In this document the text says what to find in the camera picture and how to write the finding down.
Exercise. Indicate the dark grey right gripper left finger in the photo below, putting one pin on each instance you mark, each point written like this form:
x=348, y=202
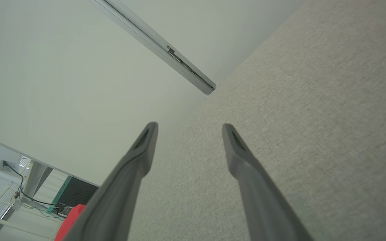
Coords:
x=119, y=194

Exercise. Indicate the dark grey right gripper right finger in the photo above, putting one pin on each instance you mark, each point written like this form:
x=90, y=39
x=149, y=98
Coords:
x=260, y=201

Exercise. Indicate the red shirt pile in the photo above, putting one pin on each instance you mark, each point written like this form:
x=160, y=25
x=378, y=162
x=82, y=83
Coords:
x=69, y=224

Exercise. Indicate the black box with green edge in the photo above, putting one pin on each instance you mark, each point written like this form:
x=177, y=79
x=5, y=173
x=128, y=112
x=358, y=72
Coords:
x=77, y=192

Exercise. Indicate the white table leg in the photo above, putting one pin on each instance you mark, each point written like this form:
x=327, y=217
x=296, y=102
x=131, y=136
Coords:
x=36, y=175

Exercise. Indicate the grey wall partition post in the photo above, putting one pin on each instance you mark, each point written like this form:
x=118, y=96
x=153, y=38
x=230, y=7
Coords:
x=152, y=38

